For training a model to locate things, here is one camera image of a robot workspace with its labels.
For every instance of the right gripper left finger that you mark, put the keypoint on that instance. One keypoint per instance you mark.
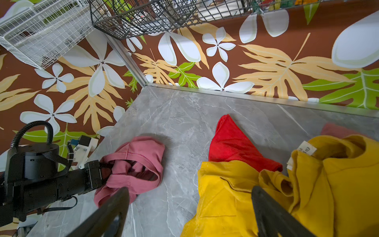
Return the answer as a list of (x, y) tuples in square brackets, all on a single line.
[(108, 220)]

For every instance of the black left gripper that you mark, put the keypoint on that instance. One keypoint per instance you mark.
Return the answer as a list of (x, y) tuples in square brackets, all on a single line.
[(93, 173)]

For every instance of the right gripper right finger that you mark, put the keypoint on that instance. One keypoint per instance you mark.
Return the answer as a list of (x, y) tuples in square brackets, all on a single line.
[(272, 219)]

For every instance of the dark pink cloth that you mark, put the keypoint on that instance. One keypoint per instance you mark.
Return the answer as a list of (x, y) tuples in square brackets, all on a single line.
[(135, 165)]

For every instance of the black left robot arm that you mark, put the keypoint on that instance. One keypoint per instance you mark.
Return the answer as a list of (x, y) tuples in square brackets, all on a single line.
[(36, 176)]

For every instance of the yellow cloth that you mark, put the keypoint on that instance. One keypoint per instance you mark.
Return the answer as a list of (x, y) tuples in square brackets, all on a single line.
[(333, 193)]

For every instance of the red cloth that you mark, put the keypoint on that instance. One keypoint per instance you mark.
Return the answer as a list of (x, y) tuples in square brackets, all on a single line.
[(231, 144)]

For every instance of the light mauve cloth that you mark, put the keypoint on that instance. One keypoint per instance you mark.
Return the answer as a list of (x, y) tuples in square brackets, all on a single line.
[(337, 131)]

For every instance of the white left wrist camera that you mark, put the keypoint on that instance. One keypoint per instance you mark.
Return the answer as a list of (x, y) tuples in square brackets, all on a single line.
[(82, 147)]

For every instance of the white wire basket left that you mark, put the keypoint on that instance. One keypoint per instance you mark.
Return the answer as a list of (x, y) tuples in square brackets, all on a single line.
[(38, 33)]

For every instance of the black wire basket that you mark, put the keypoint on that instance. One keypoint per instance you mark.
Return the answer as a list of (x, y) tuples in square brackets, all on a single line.
[(126, 19)]

